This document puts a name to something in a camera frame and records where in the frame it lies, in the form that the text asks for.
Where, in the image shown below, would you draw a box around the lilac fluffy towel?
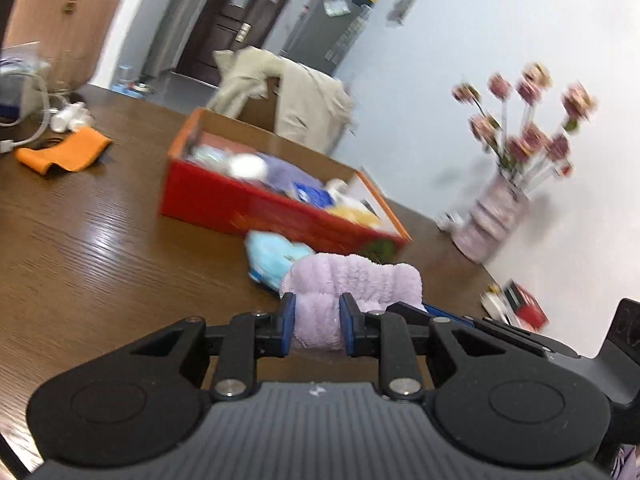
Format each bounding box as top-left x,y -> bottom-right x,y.
280,254 -> 425,352

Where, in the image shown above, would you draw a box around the dark brown door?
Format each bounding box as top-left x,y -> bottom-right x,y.
176,0 -> 302,87

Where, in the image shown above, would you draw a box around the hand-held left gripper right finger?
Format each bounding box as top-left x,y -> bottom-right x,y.
338,292 -> 503,403

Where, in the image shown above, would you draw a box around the white power cable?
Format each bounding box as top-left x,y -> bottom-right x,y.
0,73 -> 56,156

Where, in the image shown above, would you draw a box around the light blue cloth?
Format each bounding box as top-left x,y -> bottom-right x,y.
244,231 -> 317,292

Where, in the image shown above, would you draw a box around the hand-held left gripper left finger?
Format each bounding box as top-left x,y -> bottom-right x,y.
130,292 -> 297,402

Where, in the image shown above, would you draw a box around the pink ribbed vase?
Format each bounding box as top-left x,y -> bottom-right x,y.
452,176 -> 530,264

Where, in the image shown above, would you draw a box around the red small box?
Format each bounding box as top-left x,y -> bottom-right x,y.
502,281 -> 550,332

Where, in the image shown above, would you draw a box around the pink artificial flowers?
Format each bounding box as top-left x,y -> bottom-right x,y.
451,62 -> 598,196

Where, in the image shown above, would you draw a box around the orange cardboard box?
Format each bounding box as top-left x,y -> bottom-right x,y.
159,107 -> 413,263

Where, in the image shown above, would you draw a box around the white round soft item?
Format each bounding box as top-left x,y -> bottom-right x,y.
229,153 -> 267,180

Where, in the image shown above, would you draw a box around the clear glass appliance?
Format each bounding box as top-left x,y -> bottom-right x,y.
0,42 -> 51,126

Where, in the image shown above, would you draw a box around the white small bottles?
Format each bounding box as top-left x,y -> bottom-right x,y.
50,102 -> 94,133

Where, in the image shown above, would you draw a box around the pink suitcase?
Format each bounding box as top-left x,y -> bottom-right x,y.
4,0 -> 124,92

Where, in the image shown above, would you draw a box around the clear water bottle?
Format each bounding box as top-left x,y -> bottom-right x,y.
111,64 -> 136,94

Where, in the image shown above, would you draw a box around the grey wall decoration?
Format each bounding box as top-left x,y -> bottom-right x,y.
386,0 -> 418,27

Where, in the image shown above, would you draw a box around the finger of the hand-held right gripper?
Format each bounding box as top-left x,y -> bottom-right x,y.
386,302 -> 482,332

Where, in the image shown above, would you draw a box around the purple cloth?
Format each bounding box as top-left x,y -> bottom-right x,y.
260,154 -> 321,196

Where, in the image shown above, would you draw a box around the orange cloth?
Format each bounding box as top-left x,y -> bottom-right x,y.
14,127 -> 113,177

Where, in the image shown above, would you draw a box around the blue packet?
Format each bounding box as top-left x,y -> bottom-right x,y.
292,181 -> 335,208

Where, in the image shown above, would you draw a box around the yellow and white plush toy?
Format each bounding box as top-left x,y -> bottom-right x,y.
330,199 -> 383,229

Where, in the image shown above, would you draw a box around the beige coat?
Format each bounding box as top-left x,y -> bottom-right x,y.
206,46 -> 355,157

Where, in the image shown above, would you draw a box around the wooden chair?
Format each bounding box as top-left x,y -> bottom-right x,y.
236,77 -> 284,134

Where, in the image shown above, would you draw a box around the pale soft item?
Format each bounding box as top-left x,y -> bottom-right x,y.
188,143 -> 236,166

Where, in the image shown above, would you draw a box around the grey refrigerator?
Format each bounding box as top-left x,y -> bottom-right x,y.
279,0 -> 373,77

